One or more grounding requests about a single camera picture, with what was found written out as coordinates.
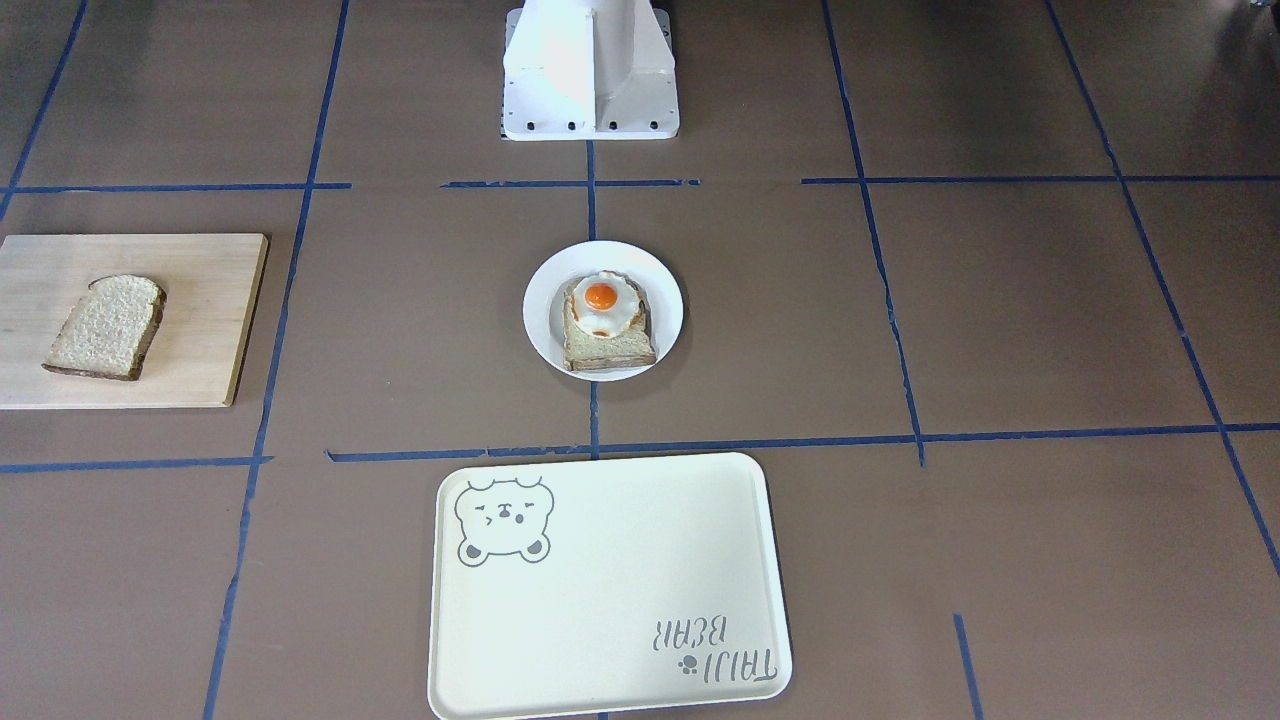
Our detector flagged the brown bread slice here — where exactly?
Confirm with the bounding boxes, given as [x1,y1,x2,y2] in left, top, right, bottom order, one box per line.
[41,274,166,382]

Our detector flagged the white round plate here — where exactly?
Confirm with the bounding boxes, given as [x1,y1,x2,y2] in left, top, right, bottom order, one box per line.
[522,241,685,382]

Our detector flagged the bottom toast slice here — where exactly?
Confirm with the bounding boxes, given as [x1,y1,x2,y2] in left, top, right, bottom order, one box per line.
[562,275,658,372]

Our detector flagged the fried egg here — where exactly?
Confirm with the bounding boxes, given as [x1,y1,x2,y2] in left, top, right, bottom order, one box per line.
[570,270,643,338]

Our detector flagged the cream bear serving tray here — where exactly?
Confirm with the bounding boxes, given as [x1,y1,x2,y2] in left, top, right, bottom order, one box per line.
[428,452,794,719]

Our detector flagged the wooden cutting board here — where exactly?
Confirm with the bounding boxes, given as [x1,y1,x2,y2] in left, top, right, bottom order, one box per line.
[1,233,268,410]

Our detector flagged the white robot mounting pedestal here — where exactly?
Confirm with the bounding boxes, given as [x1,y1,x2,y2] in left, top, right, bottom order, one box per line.
[500,1,681,142]

